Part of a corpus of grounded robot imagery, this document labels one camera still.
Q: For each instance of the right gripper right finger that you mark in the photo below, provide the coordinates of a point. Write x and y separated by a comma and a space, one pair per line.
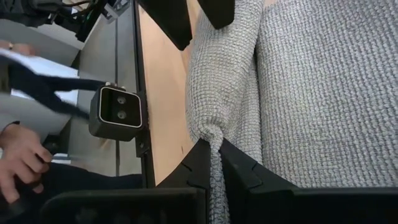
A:
245, 180

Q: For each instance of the black table-level camera box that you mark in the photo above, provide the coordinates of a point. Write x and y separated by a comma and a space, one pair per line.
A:
118, 109

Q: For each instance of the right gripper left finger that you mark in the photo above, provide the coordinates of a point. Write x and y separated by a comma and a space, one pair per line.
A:
192, 177

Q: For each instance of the person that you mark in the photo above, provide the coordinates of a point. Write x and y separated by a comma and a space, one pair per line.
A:
31, 102

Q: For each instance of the black metal table frame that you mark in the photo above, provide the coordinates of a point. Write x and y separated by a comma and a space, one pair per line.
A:
148, 168

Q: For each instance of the grey microfiber towel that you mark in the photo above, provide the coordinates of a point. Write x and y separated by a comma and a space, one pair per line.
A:
311, 93

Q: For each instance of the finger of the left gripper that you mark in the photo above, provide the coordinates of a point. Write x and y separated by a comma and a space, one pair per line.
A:
219, 12
168, 18

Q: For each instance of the person's hand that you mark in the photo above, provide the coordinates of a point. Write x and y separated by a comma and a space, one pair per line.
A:
21, 155
18, 48

